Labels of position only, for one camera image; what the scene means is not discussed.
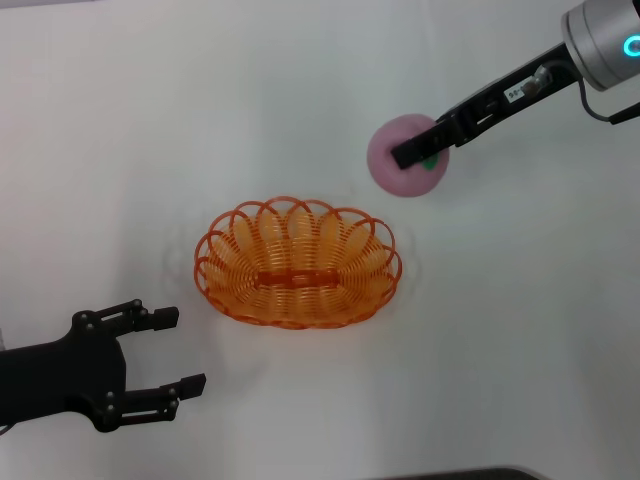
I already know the grey right gripper cable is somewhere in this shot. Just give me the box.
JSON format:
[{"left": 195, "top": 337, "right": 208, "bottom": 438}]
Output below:
[{"left": 544, "top": 59, "right": 640, "bottom": 125}]

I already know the pink toy peach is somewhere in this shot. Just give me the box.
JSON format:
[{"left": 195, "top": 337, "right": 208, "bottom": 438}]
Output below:
[{"left": 366, "top": 113, "right": 451, "bottom": 198}]

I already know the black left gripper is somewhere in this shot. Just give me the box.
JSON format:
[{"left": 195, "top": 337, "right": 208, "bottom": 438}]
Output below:
[{"left": 0, "top": 298, "right": 208, "bottom": 434}]

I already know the orange woven plastic basket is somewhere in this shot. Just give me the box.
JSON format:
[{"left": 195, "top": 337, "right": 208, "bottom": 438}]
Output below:
[{"left": 193, "top": 195, "right": 404, "bottom": 330}]

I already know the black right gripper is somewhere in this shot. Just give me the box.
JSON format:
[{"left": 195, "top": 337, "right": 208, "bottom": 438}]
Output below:
[{"left": 390, "top": 43, "right": 584, "bottom": 172}]

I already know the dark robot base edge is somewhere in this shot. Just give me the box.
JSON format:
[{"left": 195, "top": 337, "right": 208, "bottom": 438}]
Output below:
[{"left": 394, "top": 467, "right": 544, "bottom": 480}]

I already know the metal plug connector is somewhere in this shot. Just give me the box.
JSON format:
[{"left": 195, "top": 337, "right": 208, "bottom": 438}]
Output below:
[{"left": 522, "top": 67, "right": 554, "bottom": 94}]

